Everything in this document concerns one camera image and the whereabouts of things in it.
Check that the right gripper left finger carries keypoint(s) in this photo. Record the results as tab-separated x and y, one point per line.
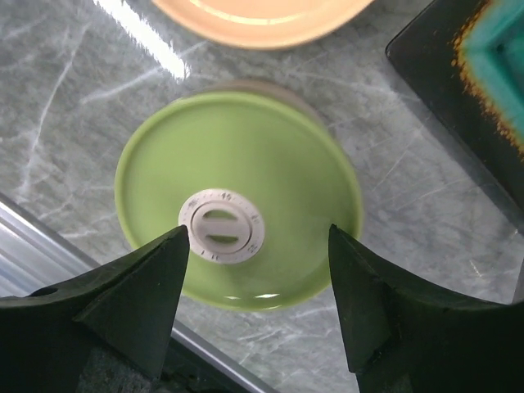
107	330

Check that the tan round lid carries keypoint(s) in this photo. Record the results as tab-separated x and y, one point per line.
262	25

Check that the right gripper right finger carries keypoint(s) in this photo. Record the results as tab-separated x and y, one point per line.
402	333

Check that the green round lid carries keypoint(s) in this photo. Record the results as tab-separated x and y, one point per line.
257	183

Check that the black teal square tray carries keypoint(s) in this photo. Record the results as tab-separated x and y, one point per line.
464	60

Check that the aluminium rail frame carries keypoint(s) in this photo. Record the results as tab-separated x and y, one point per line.
33	256

